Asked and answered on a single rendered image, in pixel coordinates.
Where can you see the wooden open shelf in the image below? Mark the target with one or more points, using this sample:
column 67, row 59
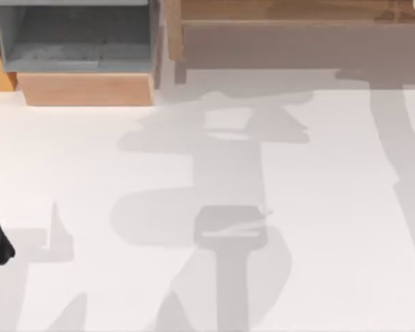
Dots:
column 297, row 38

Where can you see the grey pierced drawer inside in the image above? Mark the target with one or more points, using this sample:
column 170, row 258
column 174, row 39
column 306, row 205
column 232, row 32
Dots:
column 79, row 41

